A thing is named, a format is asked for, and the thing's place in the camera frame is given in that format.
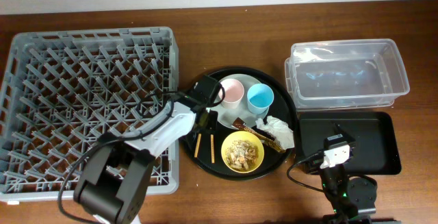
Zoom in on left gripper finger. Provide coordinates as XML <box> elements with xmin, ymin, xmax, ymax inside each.
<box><xmin>208</xmin><ymin>110</ymin><xmax>218</xmax><ymax>131</ymax></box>
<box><xmin>197</xmin><ymin>109</ymin><xmax>208</xmax><ymax>128</ymax></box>

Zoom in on wooden chopstick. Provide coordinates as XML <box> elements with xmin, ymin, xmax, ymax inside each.
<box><xmin>194</xmin><ymin>133</ymin><xmax>202</xmax><ymax>158</ymax></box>
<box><xmin>210</xmin><ymin>134</ymin><xmax>216</xmax><ymax>164</ymax></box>

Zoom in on pink cup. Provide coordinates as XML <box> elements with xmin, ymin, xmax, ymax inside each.
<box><xmin>219</xmin><ymin>79</ymin><xmax>244</xmax><ymax>109</ymax></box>

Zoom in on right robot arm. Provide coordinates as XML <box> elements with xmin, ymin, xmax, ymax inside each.
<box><xmin>287</xmin><ymin>123</ymin><xmax>377</xmax><ymax>223</ymax></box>

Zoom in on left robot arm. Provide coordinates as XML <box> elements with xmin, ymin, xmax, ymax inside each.
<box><xmin>65</xmin><ymin>75</ymin><xmax>225</xmax><ymax>223</ymax></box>

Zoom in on grey dishwasher rack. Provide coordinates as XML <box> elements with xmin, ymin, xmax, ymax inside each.
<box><xmin>1</xmin><ymin>27</ymin><xmax>179</xmax><ymax>205</ymax></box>

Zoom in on grey plate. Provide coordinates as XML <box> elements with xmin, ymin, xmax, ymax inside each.
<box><xmin>212</xmin><ymin>74</ymin><xmax>269</xmax><ymax>129</ymax></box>

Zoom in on brown snack wrapper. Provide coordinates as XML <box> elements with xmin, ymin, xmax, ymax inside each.
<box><xmin>232</xmin><ymin>118</ymin><xmax>285</xmax><ymax>153</ymax></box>

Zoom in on black rectangular tray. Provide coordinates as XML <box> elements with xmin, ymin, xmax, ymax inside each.
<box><xmin>295</xmin><ymin>111</ymin><xmax>402</xmax><ymax>175</ymax></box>

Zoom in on round black tray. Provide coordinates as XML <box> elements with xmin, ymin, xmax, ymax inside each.
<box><xmin>179</xmin><ymin>66</ymin><xmax>298</xmax><ymax>181</ymax></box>

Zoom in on yellow bowl with food scraps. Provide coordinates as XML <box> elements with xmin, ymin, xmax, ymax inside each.
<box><xmin>221</xmin><ymin>131</ymin><xmax>264</xmax><ymax>174</ymax></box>

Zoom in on blue cup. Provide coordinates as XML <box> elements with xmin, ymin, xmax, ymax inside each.
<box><xmin>246</xmin><ymin>84</ymin><xmax>274</xmax><ymax>114</ymax></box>

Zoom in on crumpled white tissue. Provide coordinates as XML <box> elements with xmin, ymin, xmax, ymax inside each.
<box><xmin>256</xmin><ymin>116</ymin><xmax>295</xmax><ymax>150</ymax></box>

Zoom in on clear plastic bin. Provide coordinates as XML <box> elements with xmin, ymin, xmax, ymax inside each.
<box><xmin>285</xmin><ymin>38</ymin><xmax>410</xmax><ymax>111</ymax></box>

